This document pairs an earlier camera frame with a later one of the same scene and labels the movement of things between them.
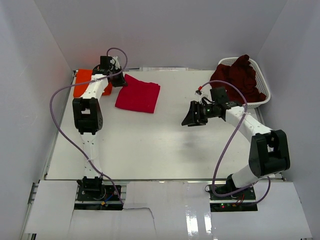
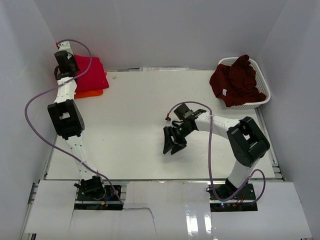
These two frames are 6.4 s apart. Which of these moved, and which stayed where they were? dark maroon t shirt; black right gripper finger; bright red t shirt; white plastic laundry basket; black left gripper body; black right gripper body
Moved: bright red t shirt; black right gripper finger; black left gripper body; black right gripper body
Stayed: white plastic laundry basket; dark maroon t shirt
